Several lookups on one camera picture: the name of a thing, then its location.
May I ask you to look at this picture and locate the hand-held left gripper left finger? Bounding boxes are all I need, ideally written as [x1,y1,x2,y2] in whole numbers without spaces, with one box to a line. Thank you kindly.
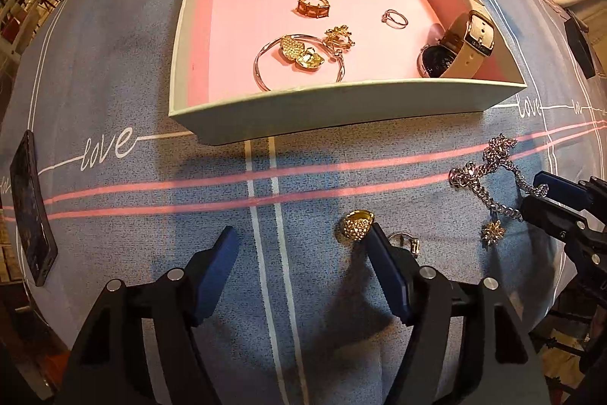
[54,225,241,405]

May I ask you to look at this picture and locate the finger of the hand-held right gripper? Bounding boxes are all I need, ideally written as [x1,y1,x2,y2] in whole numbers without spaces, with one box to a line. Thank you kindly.
[533,172,607,216]
[519,196,607,254]

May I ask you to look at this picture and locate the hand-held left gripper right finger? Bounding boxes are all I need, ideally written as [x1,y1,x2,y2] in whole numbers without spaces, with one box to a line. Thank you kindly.
[364,222,553,405]

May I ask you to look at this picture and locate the silver ring with gold setting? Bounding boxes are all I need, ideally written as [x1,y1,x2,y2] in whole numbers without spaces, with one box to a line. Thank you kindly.
[388,232,422,258]

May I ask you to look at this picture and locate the chunky gold ring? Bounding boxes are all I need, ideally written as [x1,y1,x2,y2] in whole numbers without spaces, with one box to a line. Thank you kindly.
[338,210,375,243]

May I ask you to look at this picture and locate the chain necklace with flower pendant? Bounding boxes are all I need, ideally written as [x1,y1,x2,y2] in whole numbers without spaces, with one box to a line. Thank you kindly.
[448,134,529,250]

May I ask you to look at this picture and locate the wristwatch with white strap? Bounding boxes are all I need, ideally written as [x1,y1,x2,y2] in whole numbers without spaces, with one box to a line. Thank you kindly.
[417,0,497,78]

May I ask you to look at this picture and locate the silver bangle with gold leaves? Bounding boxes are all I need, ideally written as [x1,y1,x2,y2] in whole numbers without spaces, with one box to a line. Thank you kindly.
[253,33,348,91]

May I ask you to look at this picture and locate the gold flower brooch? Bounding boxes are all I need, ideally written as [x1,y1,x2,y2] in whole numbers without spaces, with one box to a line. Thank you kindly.
[324,24,356,57]

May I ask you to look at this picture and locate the thin silver ring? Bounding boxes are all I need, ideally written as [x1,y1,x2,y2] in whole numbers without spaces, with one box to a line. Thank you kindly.
[382,9,409,29]

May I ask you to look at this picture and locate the white box with pink lining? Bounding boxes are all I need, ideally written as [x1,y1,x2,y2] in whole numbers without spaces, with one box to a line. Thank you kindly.
[168,0,528,146]

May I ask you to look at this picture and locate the gold ring with amber stones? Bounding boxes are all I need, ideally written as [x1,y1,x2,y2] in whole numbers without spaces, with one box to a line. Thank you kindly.
[297,0,330,19]

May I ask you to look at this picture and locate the small black box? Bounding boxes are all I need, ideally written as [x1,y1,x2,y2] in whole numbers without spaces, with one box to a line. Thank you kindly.
[564,9,596,79]

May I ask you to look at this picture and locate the black smartphone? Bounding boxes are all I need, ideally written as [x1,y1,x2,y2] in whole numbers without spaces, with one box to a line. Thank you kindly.
[9,130,58,287]

